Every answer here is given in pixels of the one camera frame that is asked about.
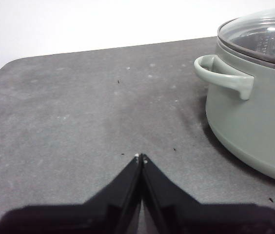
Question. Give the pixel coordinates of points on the sage green electric pot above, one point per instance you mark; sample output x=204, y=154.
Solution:
x=249, y=126

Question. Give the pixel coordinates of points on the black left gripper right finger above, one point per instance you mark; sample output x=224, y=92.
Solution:
x=188, y=217

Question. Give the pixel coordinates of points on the glass lid with green knob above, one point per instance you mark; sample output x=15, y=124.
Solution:
x=249, y=31

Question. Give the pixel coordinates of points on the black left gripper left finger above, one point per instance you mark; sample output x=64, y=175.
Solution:
x=98, y=214

